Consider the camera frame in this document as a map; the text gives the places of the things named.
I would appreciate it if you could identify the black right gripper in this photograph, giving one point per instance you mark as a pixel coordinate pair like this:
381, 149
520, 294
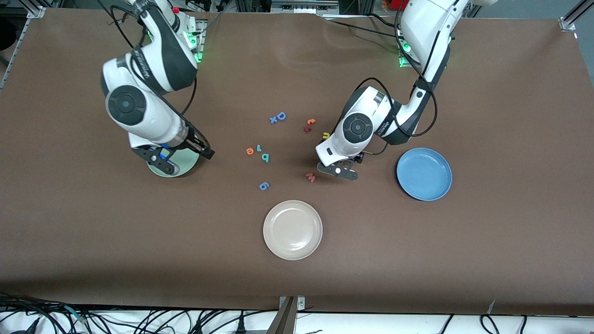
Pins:
198, 144

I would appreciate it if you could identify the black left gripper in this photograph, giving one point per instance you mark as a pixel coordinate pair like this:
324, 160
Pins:
358, 159

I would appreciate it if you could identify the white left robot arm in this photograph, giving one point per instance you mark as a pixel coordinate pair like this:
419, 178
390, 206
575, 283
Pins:
417, 28

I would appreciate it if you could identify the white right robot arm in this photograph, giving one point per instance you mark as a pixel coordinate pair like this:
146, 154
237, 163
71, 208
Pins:
139, 120

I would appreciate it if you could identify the green plate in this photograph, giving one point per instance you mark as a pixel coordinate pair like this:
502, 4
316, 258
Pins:
185, 163

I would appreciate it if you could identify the pink foam letter w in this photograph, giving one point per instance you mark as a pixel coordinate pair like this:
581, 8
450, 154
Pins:
310, 177

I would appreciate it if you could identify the blue plate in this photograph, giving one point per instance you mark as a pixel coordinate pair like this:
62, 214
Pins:
424, 174

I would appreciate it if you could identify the blue foam letter g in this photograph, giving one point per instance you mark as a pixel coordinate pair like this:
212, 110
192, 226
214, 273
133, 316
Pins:
266, 185

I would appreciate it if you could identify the blue foam letter D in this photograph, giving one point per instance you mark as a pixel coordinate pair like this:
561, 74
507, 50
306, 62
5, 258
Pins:
283, 116

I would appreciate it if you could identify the beige plate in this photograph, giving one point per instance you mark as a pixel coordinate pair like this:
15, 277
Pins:
293, 230

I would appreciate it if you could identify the brown table cover mat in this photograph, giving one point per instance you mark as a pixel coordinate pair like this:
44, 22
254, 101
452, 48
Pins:
93, 232

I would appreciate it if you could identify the red box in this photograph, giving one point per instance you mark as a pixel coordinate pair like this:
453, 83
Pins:
399, 3

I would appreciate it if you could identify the grey metal box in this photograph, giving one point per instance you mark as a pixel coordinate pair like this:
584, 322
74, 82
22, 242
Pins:
301, 7

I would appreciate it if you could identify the black power plug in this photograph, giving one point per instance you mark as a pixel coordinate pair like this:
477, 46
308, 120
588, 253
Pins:
240, 327

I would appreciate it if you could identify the white paper scrap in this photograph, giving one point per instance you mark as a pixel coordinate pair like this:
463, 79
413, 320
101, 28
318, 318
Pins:
492, 307

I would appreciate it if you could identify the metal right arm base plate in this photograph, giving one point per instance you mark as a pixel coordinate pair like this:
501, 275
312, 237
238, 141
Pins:
201, 44

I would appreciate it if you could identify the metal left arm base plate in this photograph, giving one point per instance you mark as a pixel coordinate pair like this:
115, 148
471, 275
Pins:
403, 64

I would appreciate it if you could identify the metal table edge bracket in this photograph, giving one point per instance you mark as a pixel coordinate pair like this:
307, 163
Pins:
290, 320

